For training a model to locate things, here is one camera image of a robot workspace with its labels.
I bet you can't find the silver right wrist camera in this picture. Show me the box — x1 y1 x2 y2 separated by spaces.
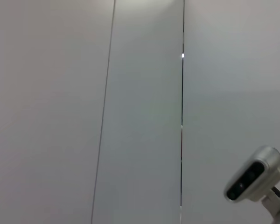
223 145 280 204

